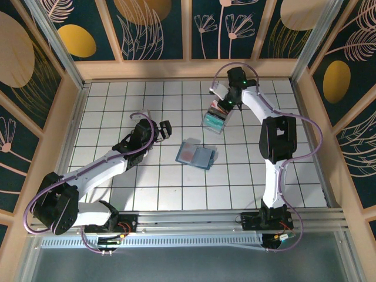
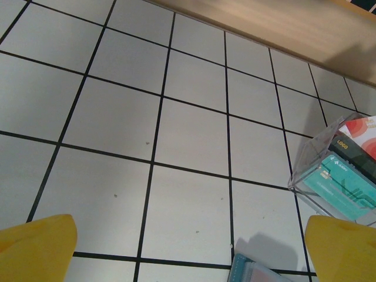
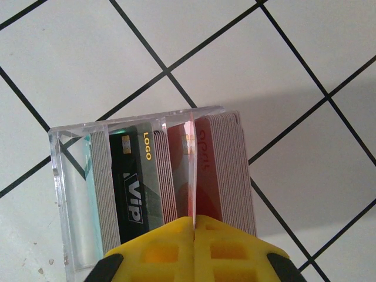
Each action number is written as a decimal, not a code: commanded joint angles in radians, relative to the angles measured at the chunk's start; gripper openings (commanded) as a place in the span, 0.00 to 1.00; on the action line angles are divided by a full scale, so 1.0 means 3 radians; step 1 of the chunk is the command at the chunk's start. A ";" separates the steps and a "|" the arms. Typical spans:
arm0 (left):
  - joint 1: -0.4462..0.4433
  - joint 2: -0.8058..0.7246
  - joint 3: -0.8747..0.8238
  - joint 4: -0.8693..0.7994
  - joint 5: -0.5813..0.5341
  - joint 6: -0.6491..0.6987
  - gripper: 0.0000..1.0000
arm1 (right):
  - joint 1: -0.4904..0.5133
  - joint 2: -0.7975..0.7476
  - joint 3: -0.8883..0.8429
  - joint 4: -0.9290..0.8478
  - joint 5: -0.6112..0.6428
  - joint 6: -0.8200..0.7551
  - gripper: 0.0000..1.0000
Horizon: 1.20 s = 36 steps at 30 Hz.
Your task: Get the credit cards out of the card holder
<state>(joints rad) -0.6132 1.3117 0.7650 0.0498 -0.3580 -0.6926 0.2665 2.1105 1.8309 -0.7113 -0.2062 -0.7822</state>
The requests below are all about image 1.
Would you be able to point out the clear plastic card box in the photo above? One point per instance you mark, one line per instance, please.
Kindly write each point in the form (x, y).
(216, 130)

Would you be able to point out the red credit card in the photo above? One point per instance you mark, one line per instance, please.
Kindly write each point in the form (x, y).
(188, 154)

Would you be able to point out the teal leather card holder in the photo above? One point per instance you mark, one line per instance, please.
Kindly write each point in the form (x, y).
(202, 158)

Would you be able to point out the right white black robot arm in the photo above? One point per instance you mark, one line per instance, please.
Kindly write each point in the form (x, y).
(273, 182)

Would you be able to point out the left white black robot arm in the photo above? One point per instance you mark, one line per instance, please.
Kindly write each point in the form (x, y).
(100, 173)

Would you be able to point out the white card red circle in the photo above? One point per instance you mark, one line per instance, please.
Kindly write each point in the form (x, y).
(215, 104)

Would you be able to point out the black card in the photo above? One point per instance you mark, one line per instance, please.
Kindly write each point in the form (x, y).
(216, 112)

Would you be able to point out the teal card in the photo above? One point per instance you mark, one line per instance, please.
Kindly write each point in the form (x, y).
(214, 122)

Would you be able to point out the grey metal sheet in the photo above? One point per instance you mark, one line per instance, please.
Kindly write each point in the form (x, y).
(188, 264)

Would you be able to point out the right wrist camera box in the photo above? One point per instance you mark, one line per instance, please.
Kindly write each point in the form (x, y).
(218, 90)

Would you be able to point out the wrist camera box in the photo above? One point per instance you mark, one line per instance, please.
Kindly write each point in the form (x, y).
(218, 90)
(144, 114)

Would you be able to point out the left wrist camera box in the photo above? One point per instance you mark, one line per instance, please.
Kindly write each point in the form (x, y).
(144, 114)

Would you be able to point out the aluminium side rail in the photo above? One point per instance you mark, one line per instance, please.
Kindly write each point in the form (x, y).
(77, 117)
(302, 117)

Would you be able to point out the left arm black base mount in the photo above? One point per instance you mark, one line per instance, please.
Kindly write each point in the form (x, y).
(130, 221)

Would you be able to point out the aluminium mounting rail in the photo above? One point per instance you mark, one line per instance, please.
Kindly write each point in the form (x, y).
(188, 218)

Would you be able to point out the aluminium corner post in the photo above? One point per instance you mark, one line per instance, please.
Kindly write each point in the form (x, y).
(57, 47)
(315, 39)

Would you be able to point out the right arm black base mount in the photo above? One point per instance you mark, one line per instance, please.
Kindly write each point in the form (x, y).
(249, 221)

